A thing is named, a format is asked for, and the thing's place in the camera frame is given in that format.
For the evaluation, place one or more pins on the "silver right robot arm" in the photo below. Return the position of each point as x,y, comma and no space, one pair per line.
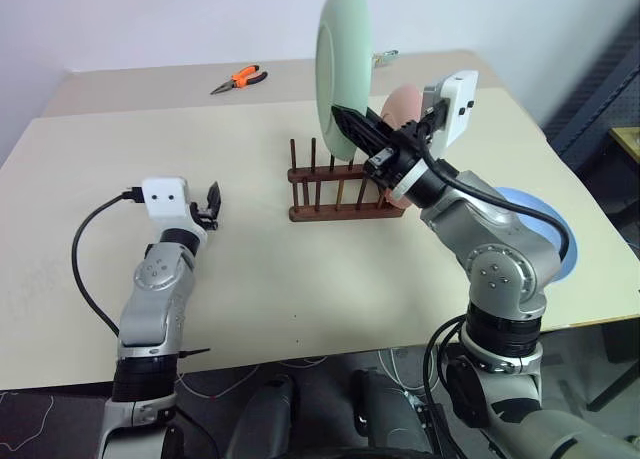
500,274

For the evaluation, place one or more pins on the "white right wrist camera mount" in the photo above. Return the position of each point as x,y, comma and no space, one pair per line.
457,99

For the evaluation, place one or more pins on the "yellow wooden board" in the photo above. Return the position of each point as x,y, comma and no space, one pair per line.
627,141

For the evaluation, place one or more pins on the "blue plate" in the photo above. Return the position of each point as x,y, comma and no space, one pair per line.
535,200

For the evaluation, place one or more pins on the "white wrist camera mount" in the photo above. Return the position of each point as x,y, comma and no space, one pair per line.
165,206
457,99

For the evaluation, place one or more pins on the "wooden dish rack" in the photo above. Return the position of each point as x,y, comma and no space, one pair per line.
345,211

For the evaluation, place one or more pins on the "dark metal table leg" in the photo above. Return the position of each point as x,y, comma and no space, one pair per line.
617,374

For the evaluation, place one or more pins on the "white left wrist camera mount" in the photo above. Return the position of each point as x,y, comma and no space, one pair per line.
165,206

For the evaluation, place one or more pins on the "pink plate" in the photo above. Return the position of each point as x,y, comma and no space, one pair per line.
400,104

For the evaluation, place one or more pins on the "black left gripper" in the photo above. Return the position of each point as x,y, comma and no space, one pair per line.
207,218

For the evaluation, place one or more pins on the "dark rounded shape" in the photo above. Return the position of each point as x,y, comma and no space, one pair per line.
262,419
382,409

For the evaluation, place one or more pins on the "green plate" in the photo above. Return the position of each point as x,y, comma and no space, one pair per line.
345,54

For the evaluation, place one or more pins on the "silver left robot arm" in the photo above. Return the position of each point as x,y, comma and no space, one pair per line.
150,304

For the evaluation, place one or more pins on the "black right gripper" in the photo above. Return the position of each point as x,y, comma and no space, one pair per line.
400,154

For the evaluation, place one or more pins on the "small metal clamp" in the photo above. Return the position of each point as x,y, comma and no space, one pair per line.
386,56

